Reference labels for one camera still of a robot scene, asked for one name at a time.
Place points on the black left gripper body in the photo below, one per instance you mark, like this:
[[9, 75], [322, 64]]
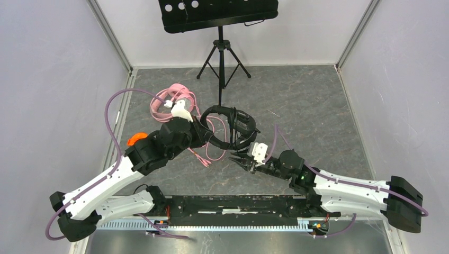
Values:
[[197, 138]]

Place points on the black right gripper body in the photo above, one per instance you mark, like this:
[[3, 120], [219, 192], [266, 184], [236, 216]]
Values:
[[269, 168]]

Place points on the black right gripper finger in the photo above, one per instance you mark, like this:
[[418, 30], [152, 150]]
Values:
[[243, 154], [245, 163]]

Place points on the black headphones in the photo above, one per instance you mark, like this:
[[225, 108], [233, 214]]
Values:
[[243, 130]]

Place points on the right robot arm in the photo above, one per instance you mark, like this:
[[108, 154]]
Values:
[[396, 199]]

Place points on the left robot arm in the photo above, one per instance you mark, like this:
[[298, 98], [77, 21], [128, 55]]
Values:
[[80, 212]]

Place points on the pink headphones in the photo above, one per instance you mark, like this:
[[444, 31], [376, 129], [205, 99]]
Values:
[[173, 93]]

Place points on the orange plastic piece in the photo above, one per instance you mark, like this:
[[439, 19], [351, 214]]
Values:
[[136, 137]]

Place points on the black music stand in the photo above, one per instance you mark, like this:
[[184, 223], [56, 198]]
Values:
[[185, 16]]

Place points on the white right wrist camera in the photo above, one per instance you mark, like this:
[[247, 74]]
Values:
[[257, 152]]

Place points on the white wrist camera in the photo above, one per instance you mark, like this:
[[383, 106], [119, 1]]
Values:
[[257, 152], [180, 108]]

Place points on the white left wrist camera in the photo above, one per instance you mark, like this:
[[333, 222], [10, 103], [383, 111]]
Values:
[[180, 108]]

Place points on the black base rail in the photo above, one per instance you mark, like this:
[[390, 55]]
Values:
[[237, 210]]

